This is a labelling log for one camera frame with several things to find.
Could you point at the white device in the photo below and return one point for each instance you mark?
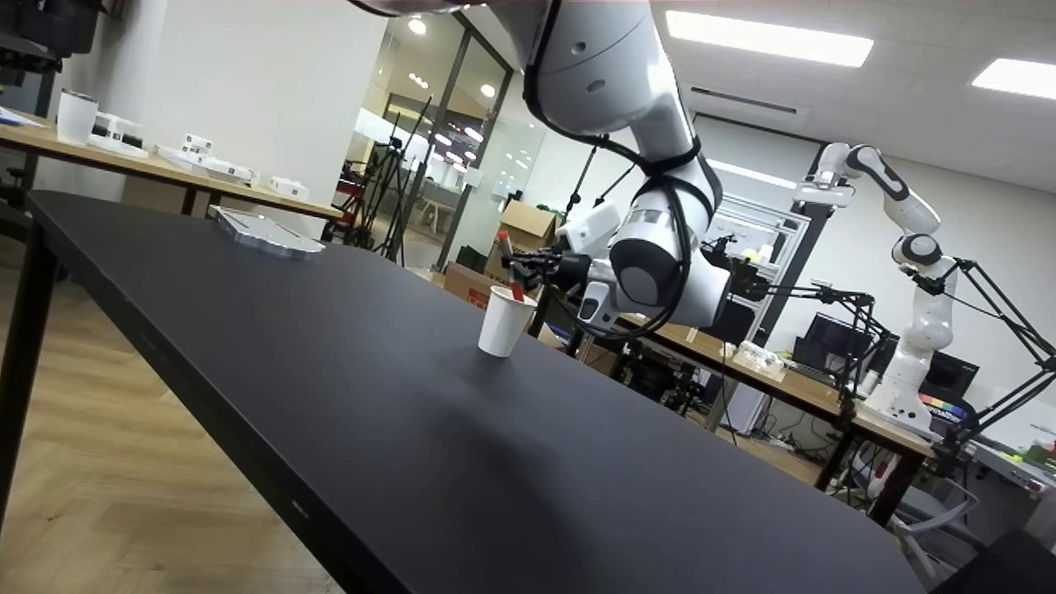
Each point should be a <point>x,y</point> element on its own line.
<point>117,134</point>

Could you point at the long wooden table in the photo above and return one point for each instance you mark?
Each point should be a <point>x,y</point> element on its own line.
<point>792,386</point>

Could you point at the red pen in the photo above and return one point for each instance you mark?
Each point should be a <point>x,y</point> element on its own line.
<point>504,242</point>

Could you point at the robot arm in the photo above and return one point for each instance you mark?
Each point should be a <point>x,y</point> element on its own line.
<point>610,74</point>

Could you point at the black boom stand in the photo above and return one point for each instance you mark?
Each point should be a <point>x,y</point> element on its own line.
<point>1002,307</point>
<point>825,292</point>

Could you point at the silver metal plate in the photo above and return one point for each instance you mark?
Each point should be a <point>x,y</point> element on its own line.
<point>264,233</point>

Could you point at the ceiling light panel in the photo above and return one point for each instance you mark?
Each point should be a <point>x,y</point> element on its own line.
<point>767,38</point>
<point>1019,78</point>

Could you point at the white paper cup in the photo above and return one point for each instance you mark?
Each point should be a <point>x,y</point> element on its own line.
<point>503,326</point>

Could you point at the white mug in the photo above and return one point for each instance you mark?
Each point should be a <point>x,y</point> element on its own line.
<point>76,117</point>

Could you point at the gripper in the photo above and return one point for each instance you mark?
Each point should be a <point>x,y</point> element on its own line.
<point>576,271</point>

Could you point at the aluminium frame rack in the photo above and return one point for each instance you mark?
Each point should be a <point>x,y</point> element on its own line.
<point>780,239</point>

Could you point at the black monitor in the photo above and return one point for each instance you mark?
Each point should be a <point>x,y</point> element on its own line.
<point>837,338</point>

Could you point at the small white box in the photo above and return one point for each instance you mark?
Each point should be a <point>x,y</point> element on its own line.
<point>289,189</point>

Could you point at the clear plastic container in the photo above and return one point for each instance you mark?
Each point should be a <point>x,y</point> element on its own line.
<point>759,358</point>

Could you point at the row of white boxes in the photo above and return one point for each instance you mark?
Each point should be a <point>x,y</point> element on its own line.
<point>206,161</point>

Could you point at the group of black tripods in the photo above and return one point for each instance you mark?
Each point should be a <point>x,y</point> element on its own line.
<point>388,198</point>

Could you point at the office chair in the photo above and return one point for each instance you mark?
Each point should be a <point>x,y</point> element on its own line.
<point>924,507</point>

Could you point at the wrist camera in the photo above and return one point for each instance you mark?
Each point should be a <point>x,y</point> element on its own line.
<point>594,228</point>

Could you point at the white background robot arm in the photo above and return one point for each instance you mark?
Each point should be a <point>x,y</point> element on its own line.
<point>920,322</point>

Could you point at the glass partition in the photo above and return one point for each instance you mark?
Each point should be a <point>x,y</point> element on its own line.
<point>445,140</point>

